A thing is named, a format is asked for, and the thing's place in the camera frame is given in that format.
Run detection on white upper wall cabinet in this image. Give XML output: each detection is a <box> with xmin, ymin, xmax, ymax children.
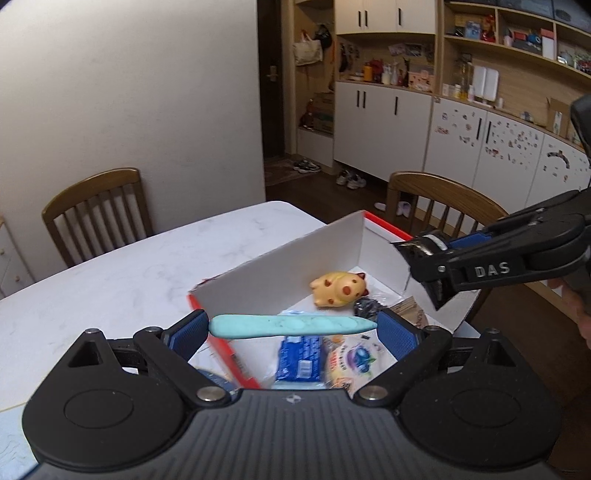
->
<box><xmin>335</xmin><ymin>0</ymin><xmax>437</xmax><ymax>36</ymax></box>

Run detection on dark door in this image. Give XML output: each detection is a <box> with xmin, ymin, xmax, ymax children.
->
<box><xmin>256</xmin><ymin>0</ymin><xmax>297</xmax><ymax>163</ymax></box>

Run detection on turquoise stick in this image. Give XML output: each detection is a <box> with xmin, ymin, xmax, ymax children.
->
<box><xmin>208</xmin><ymin>314</ymin><xmax>379</xmax><ymax>339</ymax></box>

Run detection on white cabinet with stickers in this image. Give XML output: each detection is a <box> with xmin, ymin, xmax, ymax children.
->
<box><xmin>424</xmin><ymin>96</ymin><xmax>591</xmax><ymax>219</ymax></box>

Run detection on stacked cardboard cartons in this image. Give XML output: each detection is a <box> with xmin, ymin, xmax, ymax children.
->
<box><xmin>300</xmin><ymin>92</ymin><xmax>334</xmax><ymax>135</ymax></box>

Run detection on white drawer cabinet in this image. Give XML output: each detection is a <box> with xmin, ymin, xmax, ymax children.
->
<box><xmin>0</xmin><ymin>216</ymin><xmax>36</xmax><ymax>301</ymax></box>

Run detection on black candy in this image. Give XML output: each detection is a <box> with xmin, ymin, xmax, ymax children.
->
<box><xmin>353</xmin><ymin>296</ymin><xmax>384</xmax><ymax>320</ymax></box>

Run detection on clear bread packet blueberry print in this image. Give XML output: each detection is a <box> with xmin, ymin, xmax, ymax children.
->
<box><xmin>321</xmin><ymin>333</ymin><xmax>398</xmax><ymax>398</ymax></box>

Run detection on wooden open shelf unit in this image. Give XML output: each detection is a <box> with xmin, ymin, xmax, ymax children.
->
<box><xmin>436</xmin><ymin>0</ymin><xmax>591</xmax><ymax>153</ymax></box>

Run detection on yellow spotted animal toy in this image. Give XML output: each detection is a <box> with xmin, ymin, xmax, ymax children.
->
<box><xmin>308</xmin><ymin>271</ymin><xmax>369</xmax><ymax>308</ymax></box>

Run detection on white slippers pair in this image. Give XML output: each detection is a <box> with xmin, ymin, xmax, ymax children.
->
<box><xmin>374</xmin><ymin>200</ymin><xmax>411</xmax><ymax>218</ymax></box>

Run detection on blue packet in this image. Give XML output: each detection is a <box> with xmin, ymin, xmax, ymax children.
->
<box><xmin>274</xmin><ymin>335</ymin><xmax>324</xmax><ymax>384</ymax></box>

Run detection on brown snack packet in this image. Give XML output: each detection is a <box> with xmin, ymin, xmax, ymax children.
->
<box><xmin>390</xmin><ymin>295</ymin><xmax>430</xmax><ymax>329</ymax></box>

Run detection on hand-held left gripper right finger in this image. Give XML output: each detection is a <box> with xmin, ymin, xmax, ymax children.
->
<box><xmin>353</xmin><ymin>308</ymin><xmax>514</xmax><ymax>409</ymax></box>

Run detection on wooden dining chair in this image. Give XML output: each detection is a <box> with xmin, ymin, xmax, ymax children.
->
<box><xmin>385</xmin><ymin>171</ymin><xmax>509</xmax><ymax>243</ymax></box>
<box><xmin>41</xmin><ymin>167</ymin><xmax>154</xmax><ymax>269</ymax></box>

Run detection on pink storage box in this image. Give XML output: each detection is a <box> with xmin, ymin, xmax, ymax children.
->
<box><xmin>409</xmin><ymin>65</ymin><xmax>435</xmax><ymax>92</ymax></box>

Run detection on white cabinet black handles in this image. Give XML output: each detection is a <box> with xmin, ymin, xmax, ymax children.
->
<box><xmin>333</xmin><ymin>80</ymin><xmax>435</xmax><ymax>184</ymax></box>

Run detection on white marble desktop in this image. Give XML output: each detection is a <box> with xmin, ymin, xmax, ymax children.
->
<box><xmin>0</xmin><ymin>199</ymin><xmax>333</xmax><ymax>480</ymax></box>

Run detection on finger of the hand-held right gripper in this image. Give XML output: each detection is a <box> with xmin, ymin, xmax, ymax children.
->
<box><xmin>409</xmin><ymin>248</ymin><xmax>463</xmax><ymax>311</ymax></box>
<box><xmin>424</xmin><ymin>227</ymin><xmax>497</xmax><ymax>253</ymax></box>

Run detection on white sneakers pair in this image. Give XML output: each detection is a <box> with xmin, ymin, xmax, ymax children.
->
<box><xmin>335</xmin><ymin>170</ymin><xmax>368</xmax><ymax>189</ymax></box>

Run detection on white cardboard box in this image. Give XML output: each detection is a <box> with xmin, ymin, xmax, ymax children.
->
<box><xmin>187</xmin><ymin>210</ymin><xmax>483</xmax><ymax>391</ymax></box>

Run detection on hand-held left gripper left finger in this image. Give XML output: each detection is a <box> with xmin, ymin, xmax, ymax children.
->
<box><xmin>69</xmin><ymin>309</ymin><xmax>232</xmax><ymax>409</ymax></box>

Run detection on beige tote bag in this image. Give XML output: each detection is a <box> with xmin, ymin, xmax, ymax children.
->
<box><xmin>293</xmin><ymin>31</ymin><xmax>323</xmax><ymax>66</ymax></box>

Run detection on person's right hand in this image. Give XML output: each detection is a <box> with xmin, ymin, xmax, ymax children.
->
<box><xmin>549</xmin><ymin>277</ymin><xmax>591</xmax><ymax>352</ymax></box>

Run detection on black and gold packet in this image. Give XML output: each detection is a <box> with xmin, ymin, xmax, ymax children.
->
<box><xmin>392</xmin><ymin>234</ymin><xmax>451</xmax><ymax>311</ymax></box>

